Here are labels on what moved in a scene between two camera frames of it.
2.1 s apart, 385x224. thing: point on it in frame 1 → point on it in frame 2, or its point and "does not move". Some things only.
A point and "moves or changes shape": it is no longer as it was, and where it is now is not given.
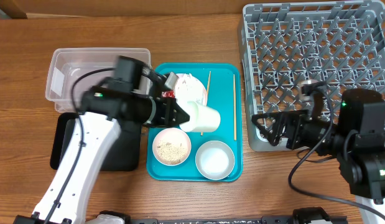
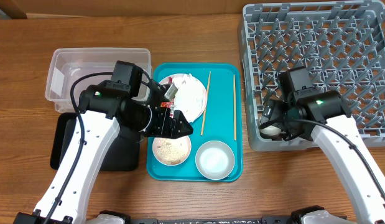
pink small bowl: [171, 147] does not move
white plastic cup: [202, 119] moves or changes shape
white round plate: [189, 88] does not move
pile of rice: [170, 152] does not move
